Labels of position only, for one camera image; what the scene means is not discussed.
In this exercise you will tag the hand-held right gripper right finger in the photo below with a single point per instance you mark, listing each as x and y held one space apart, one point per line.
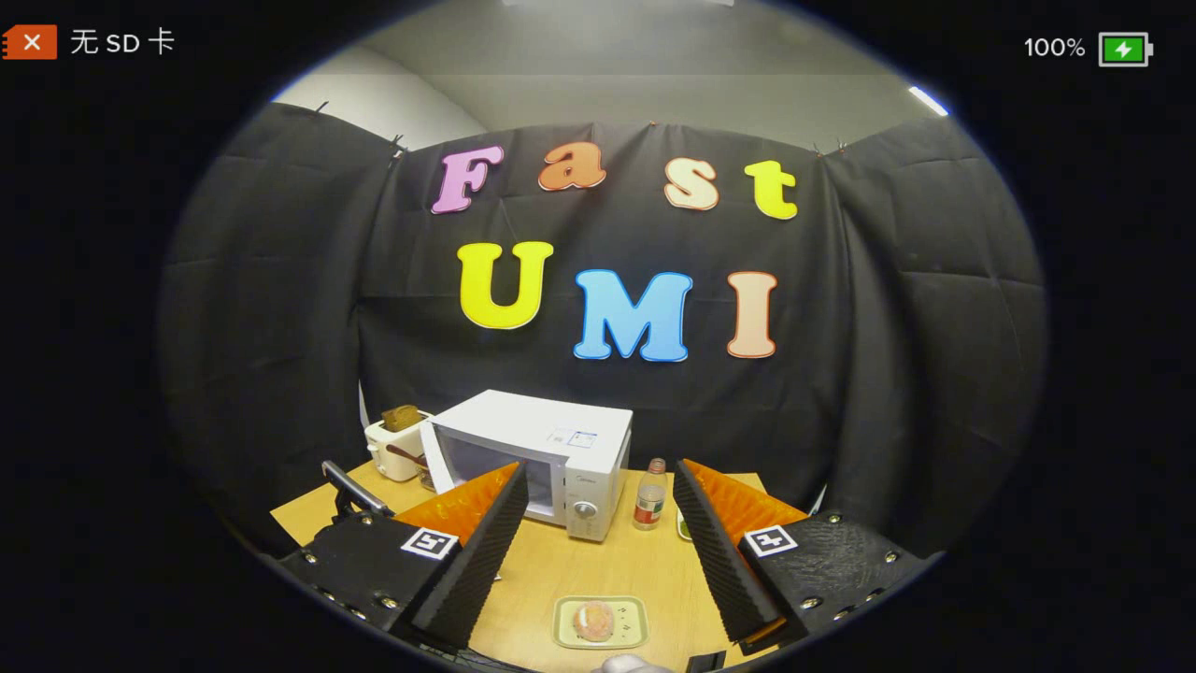
724 570

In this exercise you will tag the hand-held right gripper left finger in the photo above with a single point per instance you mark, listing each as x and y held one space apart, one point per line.
472 570

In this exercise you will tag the white divided grain dish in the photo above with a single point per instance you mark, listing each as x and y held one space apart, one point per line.
684 528

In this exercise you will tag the pink round bun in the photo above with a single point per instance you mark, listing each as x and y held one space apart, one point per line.
593 621

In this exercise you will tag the white microwave oven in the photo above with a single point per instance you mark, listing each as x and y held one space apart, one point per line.
551 439

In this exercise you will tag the clear bottle with red label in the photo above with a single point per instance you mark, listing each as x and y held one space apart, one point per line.
649 500

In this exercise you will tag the pale green square plate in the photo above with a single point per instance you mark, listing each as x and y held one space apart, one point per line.
631 626

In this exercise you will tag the black backdrop cloth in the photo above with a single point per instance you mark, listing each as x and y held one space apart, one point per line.
280 327

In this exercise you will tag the white toaster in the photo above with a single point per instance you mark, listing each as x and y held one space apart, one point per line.
392 453

